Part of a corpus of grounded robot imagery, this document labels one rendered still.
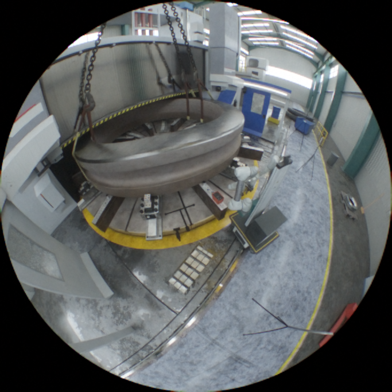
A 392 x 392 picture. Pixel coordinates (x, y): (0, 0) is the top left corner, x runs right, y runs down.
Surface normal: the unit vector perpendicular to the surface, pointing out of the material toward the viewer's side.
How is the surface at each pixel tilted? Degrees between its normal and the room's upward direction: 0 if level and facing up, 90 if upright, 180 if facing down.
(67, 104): 90
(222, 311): 0
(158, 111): 90
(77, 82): 90
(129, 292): 0
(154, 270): 0
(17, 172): 90
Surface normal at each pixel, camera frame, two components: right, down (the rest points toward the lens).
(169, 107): -0.04, 0.77
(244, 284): -0.01, -0.63
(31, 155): 0.80, 0.46
